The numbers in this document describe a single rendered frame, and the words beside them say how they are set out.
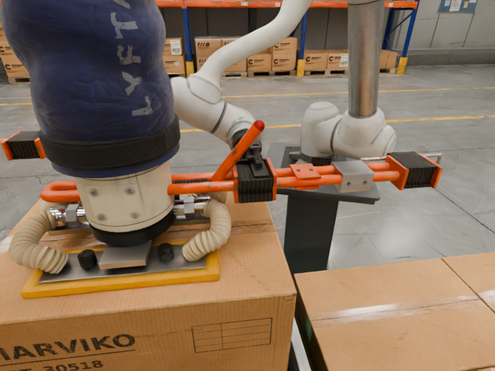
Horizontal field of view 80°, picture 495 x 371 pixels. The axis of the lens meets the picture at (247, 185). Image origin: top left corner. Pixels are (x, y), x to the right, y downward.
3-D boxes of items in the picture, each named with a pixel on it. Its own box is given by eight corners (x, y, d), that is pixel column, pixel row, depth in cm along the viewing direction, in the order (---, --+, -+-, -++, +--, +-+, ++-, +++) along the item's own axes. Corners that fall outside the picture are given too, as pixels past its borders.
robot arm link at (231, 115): (249, 159, 88) (209, 140, 83) (242, 140, 101) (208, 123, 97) (268, 128, 84) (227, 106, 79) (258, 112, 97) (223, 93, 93)
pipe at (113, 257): (20, 277, 51) (6, 252, 48) (74, 199, 72) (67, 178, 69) (219, 259, 55) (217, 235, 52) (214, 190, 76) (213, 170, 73)
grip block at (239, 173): (235, 205, 58) (234, 179, 56) (230, 181, 67) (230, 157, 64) (276, 202, 59) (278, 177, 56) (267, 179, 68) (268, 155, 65)
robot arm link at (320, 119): (311, 140, 147) (314, 96, 136) (346, 149, 136) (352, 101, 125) (292, 152, 137) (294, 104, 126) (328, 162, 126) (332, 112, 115)
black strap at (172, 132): (18, 174, 43) (6, 149, 41) (76, 124, 63) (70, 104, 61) (176, 165, 46) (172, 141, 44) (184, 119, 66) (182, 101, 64)
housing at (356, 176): (339, 193, 62) (343, 175, 60) (328, 178, 68) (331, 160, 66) (371, 191, 63) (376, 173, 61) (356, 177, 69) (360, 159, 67)
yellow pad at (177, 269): (22, 300, 51) (10, 280, 48) (48, 259, 60) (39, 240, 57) (220, 281, 55) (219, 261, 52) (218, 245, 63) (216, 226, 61)
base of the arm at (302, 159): (292, 151, 151) (293, 140, 148) (338, 154, 145) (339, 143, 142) (285, 167, 137) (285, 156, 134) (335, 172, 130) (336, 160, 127)
